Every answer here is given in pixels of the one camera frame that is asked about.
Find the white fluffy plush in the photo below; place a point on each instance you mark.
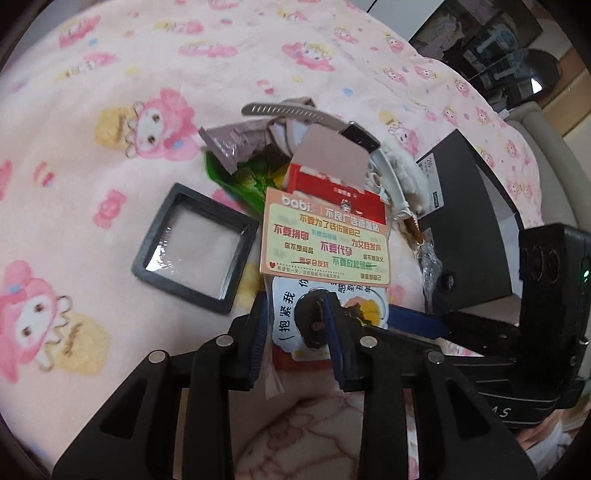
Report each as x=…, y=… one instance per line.
x=413, y=180

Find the white cartoon sticker card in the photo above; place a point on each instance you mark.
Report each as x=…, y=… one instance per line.
x=308, y=314

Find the pink cartoon print blanket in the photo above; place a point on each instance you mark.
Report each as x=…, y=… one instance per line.
x=99, y=120

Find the white sofa armrest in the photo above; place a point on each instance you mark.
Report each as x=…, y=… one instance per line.
x=565, y=188

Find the black cardboard box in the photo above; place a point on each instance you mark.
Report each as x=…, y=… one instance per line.
x=475, y=227

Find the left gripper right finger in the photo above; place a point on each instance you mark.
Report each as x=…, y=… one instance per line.
x=459, y=436

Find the silver glitter pouch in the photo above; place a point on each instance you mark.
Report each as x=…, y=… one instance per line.
x=431, y=269

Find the black square display frame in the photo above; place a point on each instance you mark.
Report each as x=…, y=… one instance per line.
x=196, y=249

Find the mauve foil sachet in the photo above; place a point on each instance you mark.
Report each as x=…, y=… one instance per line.
x=235, y=144

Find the red snack packet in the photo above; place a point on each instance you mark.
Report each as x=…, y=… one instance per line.
x=363, y=203

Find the pastel sticker card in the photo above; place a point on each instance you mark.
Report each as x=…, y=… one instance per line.
x=304, y=239

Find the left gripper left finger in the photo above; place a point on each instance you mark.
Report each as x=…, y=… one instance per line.
x=132, y=436

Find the green corn snack bag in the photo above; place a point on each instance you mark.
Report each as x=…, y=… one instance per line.
x=250, y=181

